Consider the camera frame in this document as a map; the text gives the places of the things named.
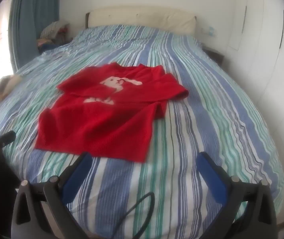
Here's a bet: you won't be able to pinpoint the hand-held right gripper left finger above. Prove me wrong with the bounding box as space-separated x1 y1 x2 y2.
11 152 93 239

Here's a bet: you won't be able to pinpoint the white wall socket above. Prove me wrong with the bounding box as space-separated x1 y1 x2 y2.
202 27 217 37

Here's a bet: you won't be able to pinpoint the cream padded headboard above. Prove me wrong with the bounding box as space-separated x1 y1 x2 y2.
85 6 197 36

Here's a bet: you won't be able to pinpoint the red knit sweater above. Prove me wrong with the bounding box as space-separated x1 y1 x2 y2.
34 63 190 163

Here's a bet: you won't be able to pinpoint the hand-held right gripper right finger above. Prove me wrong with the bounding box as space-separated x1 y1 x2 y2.
197 151 280 239

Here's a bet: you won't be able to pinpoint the pile of pillows and clothes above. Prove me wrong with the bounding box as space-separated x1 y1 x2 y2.
37 21 73 54

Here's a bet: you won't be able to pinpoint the blue curtain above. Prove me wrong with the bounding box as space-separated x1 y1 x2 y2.
8 0 62 73

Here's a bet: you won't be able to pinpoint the beige cloth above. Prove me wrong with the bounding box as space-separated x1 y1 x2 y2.
0 75 23 99

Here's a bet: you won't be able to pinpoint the white wardrobe doors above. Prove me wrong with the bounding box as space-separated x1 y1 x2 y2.
225 0 284 180

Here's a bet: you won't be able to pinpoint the dark wooden nightstand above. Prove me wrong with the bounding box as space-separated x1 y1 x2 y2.
203 47 225 66

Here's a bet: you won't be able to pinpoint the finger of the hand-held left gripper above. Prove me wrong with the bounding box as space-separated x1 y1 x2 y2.
0 130 17 147

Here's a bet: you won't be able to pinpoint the striped bed cover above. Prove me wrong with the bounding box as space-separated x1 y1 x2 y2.
0 25 284 239

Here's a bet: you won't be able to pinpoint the black cable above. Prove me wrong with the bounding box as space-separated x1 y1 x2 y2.
116 192 156 239

